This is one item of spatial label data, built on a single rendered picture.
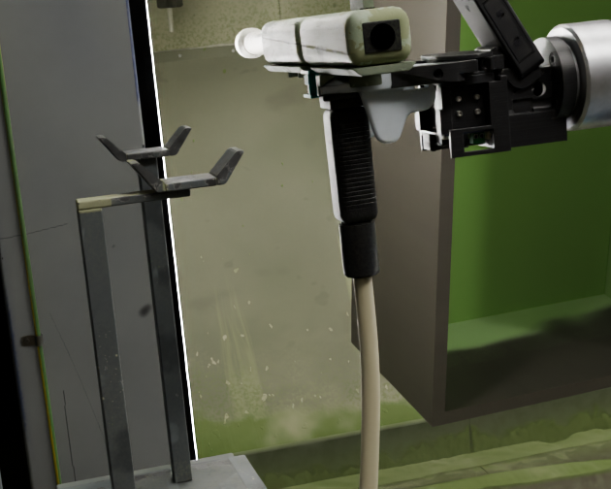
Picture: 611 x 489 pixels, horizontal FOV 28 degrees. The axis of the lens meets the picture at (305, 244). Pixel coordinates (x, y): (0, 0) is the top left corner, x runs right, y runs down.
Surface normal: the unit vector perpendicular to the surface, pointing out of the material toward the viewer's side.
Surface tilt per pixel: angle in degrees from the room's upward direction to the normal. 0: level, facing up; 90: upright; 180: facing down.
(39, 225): 90
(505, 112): 89
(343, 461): 90
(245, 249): 57
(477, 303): 102
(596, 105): 123
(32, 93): 90
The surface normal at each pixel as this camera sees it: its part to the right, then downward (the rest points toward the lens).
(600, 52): 0.18, -0.32
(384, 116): 0.35, 0.14
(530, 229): 0.37, 0.35
